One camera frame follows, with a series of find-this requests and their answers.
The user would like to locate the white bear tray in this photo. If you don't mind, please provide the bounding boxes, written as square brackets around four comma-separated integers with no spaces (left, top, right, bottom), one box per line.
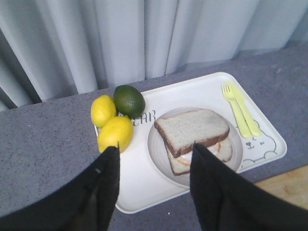
[116,72,287,214]

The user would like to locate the wooden cutting board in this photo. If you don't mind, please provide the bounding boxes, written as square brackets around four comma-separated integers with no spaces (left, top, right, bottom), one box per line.
[255,166,308,209]

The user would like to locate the white round plate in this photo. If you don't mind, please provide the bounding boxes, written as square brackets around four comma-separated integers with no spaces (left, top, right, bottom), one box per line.
[148,107,243,188]

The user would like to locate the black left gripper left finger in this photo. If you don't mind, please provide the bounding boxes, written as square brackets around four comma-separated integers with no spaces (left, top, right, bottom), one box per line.
[0,146,120,231]

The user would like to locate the green lime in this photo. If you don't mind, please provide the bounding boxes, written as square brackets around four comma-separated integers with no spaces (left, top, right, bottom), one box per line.
[114,85,146,118]

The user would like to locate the bread slice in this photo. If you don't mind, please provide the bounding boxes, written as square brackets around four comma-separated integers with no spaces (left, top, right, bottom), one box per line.
[165,138,233,176]
[154,108,230,158]

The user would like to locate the yellow-green plastic knife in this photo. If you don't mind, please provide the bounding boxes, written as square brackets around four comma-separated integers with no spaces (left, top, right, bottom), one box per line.
[227,81,261,136]

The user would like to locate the fried egg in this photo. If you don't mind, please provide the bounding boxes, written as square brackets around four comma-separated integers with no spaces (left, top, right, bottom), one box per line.
[176,142,221,166]

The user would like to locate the yellow-green plastic fork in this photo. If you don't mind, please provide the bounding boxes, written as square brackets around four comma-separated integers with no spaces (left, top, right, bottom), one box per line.
[222,84,252,139]

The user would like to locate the grey curtain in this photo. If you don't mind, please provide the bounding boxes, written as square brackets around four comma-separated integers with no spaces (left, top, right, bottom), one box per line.
[0,0,308,110]

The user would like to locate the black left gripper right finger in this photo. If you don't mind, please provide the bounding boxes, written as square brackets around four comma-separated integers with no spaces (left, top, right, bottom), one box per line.
[190,143,308,231]

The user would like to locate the yellow lemon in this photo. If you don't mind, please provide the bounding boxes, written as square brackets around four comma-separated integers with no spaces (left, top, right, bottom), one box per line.
[91,95,116,128]
[97,115,134,153]

